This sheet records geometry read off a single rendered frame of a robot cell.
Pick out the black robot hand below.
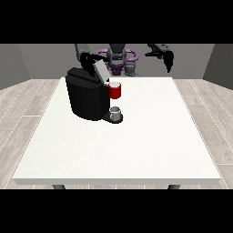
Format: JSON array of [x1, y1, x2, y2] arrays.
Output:
[[79, 52, 108, 76], [144, 48, 176, 74]]

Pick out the black coffee machine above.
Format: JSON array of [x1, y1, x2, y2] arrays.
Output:
[[65, 66, 124, 124]]

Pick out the red pod holder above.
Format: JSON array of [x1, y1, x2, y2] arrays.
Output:
[[107, 81, 123, 100]]

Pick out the grey robot trunk purple rings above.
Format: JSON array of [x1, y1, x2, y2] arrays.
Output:
[[95, 44, 140, 77]]

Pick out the small grey cup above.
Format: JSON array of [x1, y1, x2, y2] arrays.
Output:
[[108, 106, 122, 121]]

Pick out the pale grey machine lid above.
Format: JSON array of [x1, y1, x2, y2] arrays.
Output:
[[92, 58, 111, 84]]

